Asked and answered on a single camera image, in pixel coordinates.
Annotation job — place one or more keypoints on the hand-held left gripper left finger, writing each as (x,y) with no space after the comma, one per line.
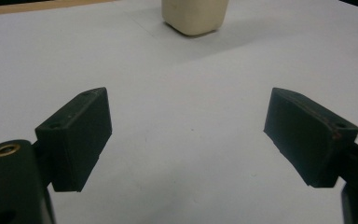
(74,140)

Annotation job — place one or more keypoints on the beige square cup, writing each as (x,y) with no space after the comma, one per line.
(195,15)

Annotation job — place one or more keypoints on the white table sheet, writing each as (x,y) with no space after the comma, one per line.
(183,109)

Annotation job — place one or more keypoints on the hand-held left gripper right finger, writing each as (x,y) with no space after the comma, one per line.
(307,133)

